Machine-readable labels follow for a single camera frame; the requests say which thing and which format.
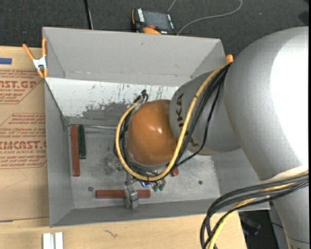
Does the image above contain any clear glass object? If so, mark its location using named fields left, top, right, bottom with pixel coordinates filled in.
left=103, top=156, right=123, bottom=175

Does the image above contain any grey metal bin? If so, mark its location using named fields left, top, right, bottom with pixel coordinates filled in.
left=42, top=26, right=272, bottom=228

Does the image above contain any brown cardboard board red print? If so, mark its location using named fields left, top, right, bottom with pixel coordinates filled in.
left=0, top=45, right=50, bottom=223

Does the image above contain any dark green flat block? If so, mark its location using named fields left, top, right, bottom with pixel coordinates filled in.
left=78, top=124, right=87, bottom=160

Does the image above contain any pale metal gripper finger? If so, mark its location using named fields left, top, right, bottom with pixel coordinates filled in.
left=129, top=187, right=140, bottom=210
left=123, top=185, right=132, bottom=209

